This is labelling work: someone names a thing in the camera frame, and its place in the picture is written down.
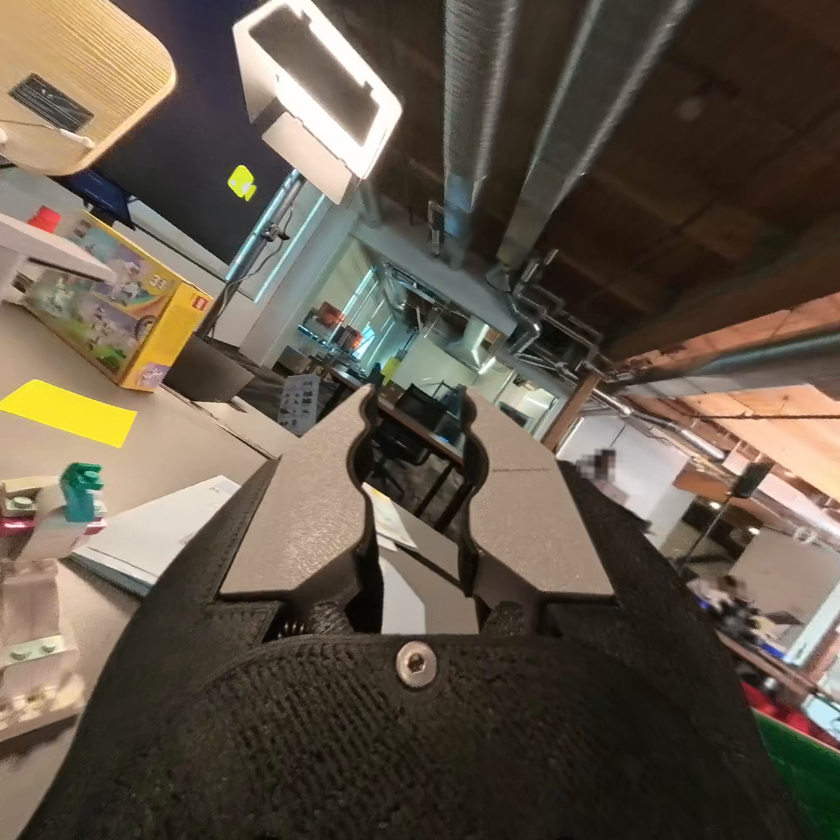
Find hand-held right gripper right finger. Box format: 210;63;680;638
458;394;615;602

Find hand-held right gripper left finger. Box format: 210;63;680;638
220;384;383;602

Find white lego unicorn model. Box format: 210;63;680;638
0;462;107;744

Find lego instruction booklet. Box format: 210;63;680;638
71;475;481;636

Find yellow lego set box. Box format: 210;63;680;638
25;210;215;392

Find white printed sign sheet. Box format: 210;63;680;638
278;374;321;435

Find long dark table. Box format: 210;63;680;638
320;363;475;526

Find dark grey box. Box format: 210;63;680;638
163;335;255;403

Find yellow paper sheet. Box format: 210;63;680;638
0;378;138;448

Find green plastic bin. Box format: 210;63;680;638
753;711;840;840

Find white studio light panel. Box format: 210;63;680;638
232;0;403;206

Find wooden-top white stand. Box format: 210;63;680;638
0;0;177;304

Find wooden support post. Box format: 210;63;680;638
543;373;602;455

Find smooth metal ceiling duct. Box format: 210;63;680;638
495;0;698;271

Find ribbed metal ceiling duct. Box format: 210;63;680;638
442;0;521;266

